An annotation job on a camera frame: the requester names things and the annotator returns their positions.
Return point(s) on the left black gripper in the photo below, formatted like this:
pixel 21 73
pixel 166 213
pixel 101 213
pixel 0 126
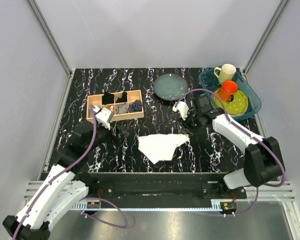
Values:
pixel 121 135

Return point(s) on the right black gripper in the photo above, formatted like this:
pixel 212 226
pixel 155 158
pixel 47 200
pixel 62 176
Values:
pixel 188 130

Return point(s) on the white underwear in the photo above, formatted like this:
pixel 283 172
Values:
pixel 160 147

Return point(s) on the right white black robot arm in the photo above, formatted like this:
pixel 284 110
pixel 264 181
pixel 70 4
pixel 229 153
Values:
pixel 263 160

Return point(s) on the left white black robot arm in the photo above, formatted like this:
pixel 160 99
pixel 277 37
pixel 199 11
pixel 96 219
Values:
pixel 65 184

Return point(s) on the grey rolled cloth middle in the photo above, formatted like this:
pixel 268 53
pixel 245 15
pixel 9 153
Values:
pixel 121 108

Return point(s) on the wooden divided organizer box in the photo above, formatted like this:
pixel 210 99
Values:
pixel 132 96

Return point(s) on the teal transparent plastic bin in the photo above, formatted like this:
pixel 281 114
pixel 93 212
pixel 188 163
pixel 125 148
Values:
pixel 209 81

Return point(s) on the navy striped rolled cloth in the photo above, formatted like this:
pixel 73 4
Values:
pixel 135 106

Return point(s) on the orange mug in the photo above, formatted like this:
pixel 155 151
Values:
pixel 228 90

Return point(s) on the small black rolled cloth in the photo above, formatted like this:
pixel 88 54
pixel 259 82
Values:
pixel 121 97

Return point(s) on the blue-green ceramic plate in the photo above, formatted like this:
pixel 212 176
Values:
pixel 170 87

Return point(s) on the pale yellow mug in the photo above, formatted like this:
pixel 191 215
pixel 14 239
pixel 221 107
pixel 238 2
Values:
pixel 225 73

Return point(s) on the left connector box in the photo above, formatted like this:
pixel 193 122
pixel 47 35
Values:
pixel 93 204

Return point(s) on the connector box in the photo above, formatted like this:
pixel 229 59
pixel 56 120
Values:
pixel 93 204
pixel 228 207

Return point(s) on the right connector box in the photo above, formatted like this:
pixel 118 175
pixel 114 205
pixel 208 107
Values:
pixel 228 207

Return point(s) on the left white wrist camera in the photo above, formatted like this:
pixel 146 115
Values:
pixel 103 116

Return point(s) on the right aluminium frame post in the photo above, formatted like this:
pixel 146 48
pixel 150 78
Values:
pixel 266 34

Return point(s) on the aluminium frame post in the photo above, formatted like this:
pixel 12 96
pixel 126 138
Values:
pixel 49 36
pixel 266 34

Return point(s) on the front aluminium rail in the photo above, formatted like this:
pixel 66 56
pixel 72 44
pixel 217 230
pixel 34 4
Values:
pixel 265 193

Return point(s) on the left aluminium frame post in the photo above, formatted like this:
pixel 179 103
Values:
pixel 49 36

